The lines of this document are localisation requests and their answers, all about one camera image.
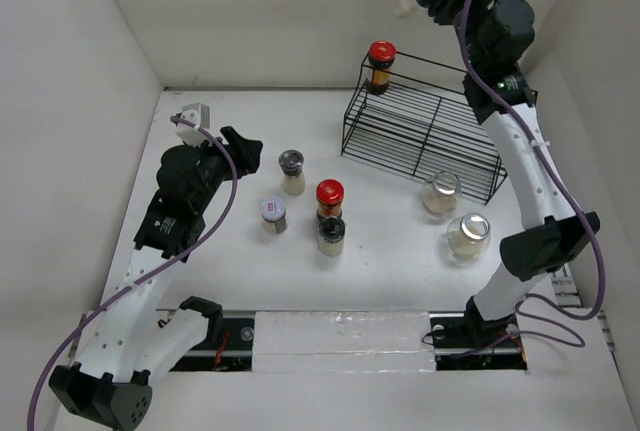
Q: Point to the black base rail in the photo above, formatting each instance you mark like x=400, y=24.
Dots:
x=403, y=342

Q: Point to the black knob cap salt bottle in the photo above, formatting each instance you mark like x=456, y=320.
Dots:
x=331, y=235

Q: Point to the orange label jar red lid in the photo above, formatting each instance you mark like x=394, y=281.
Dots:
x=329, y=197

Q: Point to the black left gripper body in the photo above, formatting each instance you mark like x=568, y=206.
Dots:
x=217, y=169

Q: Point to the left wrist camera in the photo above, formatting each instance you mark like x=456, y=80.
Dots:
x=193, y=117

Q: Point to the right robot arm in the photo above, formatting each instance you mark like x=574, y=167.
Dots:
x=555, y=229

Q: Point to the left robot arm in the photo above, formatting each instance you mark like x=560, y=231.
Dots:
x=111, y=381

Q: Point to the round glass jar metal rim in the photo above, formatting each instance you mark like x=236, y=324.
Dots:
x=441, y=193

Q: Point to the black wire rack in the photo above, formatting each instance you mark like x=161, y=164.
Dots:
x=421, y=125

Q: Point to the dark sauce jar red lid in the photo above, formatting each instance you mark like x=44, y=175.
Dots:
x=381, y=56

